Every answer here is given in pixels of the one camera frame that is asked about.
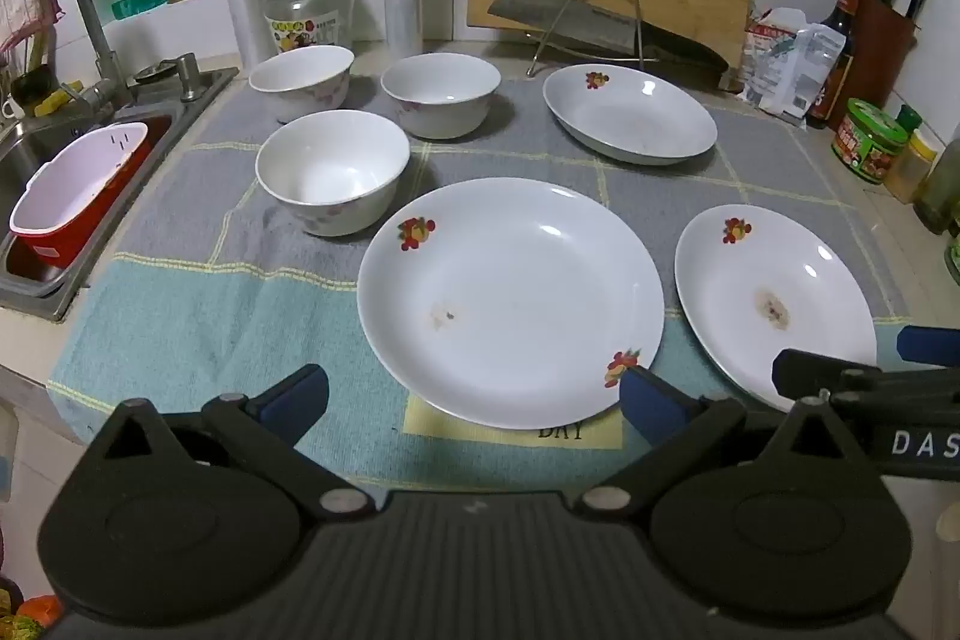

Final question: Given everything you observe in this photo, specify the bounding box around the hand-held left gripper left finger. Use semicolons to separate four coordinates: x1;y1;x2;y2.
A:
97;364;376;521

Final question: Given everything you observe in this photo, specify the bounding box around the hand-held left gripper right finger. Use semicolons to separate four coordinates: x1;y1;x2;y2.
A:
574;366;863;521

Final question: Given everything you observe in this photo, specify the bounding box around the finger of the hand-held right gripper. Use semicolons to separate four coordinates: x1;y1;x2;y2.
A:
772;347;960;420
898;325;960;365

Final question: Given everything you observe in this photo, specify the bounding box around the white floral plate brown stain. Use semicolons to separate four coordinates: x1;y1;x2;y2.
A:
674;204;878;412

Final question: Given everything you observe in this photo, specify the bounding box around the large white floral plate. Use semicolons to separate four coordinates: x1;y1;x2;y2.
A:
358;178;665;429

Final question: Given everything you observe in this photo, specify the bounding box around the white bowl pink print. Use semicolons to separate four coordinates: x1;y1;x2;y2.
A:
380;53;502;141
255;110;411;238
248;45;355;124

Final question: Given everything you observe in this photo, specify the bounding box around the deep white floral plate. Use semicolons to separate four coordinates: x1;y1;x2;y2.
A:
542;63;719;166

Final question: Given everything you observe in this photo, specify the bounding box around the grey teal checked cloth mat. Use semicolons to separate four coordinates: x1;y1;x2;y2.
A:
46;74;912;491

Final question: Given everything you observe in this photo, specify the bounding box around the yellow lid spice jar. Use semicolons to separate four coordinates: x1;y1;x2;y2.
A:
883;128;940;205

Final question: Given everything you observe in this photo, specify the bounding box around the green lid sauce jar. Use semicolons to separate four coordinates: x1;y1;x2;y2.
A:
831;98;910;185

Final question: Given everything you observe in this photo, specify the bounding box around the steel sink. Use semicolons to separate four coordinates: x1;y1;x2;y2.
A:
0;66;241;322

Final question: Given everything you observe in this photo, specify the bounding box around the dark soy sauce bottle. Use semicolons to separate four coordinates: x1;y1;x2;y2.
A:
806;0;863;130

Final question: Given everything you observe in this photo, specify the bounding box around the clear white plastic bag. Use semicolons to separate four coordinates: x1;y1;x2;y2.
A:
757;23;848;120

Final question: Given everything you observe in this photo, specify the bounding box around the brown knife block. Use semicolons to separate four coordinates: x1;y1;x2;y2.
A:
855;0;917;112

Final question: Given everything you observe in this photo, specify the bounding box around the red white plastic basket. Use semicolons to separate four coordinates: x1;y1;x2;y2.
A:
7;121;151;270

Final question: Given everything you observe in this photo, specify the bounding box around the orange round object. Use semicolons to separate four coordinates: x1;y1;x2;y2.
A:
16;595;65;633

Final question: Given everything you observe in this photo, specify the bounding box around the red white plastic bag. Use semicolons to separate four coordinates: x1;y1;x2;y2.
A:
742;6;809;101

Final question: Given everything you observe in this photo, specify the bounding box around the metal sink knob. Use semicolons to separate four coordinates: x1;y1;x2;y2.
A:
133;53;202;103

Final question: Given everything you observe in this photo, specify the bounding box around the glass jar yellow lid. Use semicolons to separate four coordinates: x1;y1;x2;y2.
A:
264;0;353;58

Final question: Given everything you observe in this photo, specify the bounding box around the steel faucet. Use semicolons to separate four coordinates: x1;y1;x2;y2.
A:
36;0;136;109

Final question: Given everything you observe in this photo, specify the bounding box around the pink cloth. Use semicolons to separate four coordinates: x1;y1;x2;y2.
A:
0;0;65;52

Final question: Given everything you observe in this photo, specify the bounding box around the metal wire rack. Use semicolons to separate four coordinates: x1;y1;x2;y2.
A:
525;0;647;79

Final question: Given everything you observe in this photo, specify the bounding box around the steel kitchen knife black handle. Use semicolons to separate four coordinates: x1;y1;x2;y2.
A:
489;0;730;75

